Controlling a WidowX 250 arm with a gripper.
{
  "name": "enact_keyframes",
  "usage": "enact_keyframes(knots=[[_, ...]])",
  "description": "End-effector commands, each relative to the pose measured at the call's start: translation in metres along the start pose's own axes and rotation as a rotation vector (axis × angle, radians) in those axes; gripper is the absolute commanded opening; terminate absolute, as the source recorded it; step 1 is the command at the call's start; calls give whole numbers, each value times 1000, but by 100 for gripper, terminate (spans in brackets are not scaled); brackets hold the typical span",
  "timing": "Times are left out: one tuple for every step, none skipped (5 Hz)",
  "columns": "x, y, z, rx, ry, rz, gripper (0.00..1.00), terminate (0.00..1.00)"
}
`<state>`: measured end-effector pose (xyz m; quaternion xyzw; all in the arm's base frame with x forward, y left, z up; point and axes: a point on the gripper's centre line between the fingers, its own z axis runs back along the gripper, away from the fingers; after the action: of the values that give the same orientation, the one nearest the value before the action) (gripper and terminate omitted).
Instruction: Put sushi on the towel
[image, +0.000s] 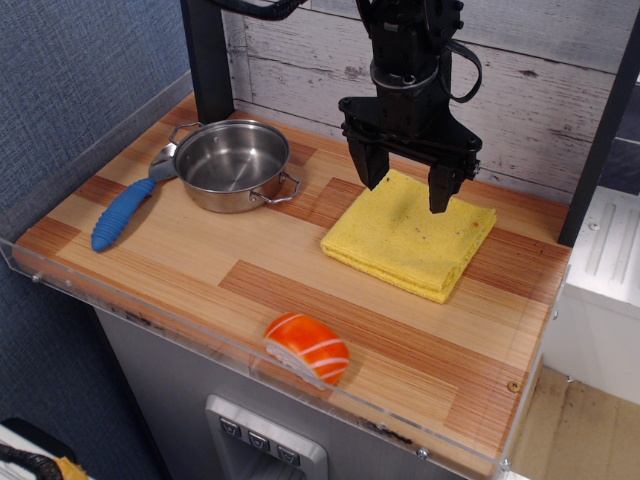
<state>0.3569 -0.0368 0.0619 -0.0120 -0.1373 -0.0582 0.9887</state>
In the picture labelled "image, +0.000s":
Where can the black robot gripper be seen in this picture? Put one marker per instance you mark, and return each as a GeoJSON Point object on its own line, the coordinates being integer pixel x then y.
{"type": "Point", "coordinates": [412, 118]}

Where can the orange salmon sushi toy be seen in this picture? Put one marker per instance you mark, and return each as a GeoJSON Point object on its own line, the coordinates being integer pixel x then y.
{"type": "Point", "coordinates": [308, 347]}

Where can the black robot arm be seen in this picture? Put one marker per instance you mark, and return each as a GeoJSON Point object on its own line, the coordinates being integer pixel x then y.
{"type": "Point", "coordinates": [412, 37]}

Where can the yellow folded towel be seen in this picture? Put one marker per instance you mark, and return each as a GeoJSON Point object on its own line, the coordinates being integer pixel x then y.
{"type": "Point", "coordinates": [389, 233]}

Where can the small steel pot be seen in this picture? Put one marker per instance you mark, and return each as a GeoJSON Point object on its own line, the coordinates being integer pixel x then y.
{"type": "Point", "coordinates": [233, 166]}

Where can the white ridged appliance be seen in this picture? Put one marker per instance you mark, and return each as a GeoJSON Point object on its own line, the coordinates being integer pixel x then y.
{"type": "Point", "coordinates": [593, 336]}

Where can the clear acrylic table guard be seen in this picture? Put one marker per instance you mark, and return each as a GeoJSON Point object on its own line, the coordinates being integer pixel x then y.
{"type": "Point", "coordinates": [189, 294]}

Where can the grey cabinet control panel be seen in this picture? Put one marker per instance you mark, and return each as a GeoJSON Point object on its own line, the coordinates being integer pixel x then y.
{"type": "Point", "coordinates": [251, 446]}

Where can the black vertical post right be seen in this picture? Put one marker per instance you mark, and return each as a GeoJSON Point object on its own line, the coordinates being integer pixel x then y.
{"type": "Point", "coordinates": [613, 113]}

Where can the black vertical post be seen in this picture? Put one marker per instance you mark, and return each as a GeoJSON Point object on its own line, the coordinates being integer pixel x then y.
{"type": "Point", "coordinates": [206, 45]}
{"type": "Point", "coordinates": [613, 113]}

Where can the blue handled metal spoon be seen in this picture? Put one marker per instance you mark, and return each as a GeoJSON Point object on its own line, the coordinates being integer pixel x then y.
{"type": "Point", "coordinates": [118, 214]}

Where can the black vertical post left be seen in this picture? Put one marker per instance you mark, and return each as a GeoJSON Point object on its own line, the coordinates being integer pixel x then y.
{"type": "Point", "coordinates": [206, 45]}

